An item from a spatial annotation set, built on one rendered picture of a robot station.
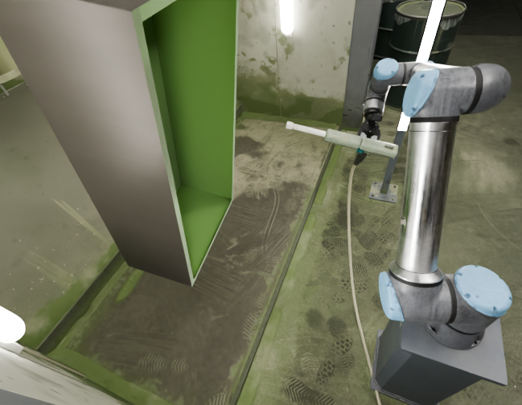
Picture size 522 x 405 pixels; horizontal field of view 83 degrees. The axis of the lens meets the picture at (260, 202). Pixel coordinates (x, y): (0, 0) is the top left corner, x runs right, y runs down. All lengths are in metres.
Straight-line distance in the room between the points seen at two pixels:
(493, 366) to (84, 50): 1.43
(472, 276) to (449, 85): 0.55
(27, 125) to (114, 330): 1.35
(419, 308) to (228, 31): 1.14
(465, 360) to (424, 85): 0.88
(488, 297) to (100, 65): 1.15
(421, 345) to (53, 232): 1.98
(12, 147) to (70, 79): 1.43
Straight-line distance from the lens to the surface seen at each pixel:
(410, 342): 1.23
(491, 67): 0.96
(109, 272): 2.27
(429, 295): 1.01
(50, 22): 0.80
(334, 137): 1.32
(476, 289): 1.07
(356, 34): 2.79
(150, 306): 2.07
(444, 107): 0.88
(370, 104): 1.48
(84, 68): 0.81
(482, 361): 1.30
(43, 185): 2.21
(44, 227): 2.17
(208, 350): 1.85
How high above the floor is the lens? 1.75
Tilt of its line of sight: 47 degrees down
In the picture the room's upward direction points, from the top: 9 degrees counter-clockwise
